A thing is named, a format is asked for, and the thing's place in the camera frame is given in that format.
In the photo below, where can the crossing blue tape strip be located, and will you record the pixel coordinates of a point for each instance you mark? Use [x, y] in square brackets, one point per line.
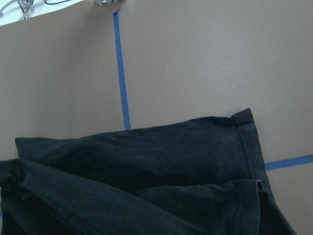
[285, 163]

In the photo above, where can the grey aluminium mount bracket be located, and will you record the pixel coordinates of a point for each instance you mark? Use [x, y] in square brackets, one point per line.
[101, 3]

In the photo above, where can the black graphic t-shirt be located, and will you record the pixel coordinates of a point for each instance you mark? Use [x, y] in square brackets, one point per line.
[204, 176]

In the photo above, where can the long blue tape strip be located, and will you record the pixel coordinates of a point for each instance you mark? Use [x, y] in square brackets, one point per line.
[121, 74]

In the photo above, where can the metal reacher grabber tool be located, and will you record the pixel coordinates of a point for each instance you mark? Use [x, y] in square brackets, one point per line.
[25, 6]

